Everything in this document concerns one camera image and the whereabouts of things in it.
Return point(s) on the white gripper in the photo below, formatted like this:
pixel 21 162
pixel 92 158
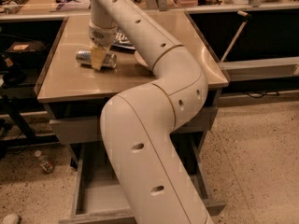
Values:
pixel 103 36

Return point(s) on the silver red bull can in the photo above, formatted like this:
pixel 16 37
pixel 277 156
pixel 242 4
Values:
pixel 84 56

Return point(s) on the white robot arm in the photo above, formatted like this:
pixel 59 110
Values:
pixel 136 124

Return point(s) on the grey drawer cabinet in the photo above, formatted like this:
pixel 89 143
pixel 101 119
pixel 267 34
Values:
pixel 70 90

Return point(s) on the grey upper drawer front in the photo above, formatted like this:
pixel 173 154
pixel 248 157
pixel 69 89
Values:
pixel 86 129

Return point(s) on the open grey lower drawer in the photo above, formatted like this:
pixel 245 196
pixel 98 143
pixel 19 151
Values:
pixel 99 198

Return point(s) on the blue kettle chips bag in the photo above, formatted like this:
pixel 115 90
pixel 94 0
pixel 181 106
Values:
pixel 121 41

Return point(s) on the white bowl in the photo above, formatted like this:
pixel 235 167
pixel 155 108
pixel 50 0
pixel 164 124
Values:
pixel 140 60

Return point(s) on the black bag on shelf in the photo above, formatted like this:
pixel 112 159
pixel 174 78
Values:
pixel 28 54

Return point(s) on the plastic bottle on floor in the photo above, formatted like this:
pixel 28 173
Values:
pixel 44 161

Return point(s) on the white object on floor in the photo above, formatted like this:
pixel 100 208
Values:
pixel 12 218

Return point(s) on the black stand frame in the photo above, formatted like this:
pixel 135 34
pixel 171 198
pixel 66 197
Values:
pixel 30 137

